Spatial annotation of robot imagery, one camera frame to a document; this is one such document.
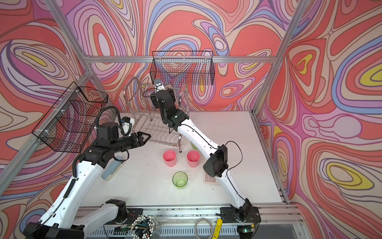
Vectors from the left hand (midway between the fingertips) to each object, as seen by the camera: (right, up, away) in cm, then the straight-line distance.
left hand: (148, 136), depth 72 cm
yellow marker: (+34, -44, -3) cm, 55 cm away
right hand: (+6, +22, +7) cm, 24 cm away
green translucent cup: (+22, -9, +29) cm, 38 cm away
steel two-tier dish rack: (-22, +22, +47) cm, 57 cm away
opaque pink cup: (+8, -14, +18) cm, 24 cm away
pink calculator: (+31, -26, +12) cm, 42 cm away
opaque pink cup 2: (+22, -15, +19) cm, 33 cm away
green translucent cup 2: (+14, -26, +13) cm, 32 cm away
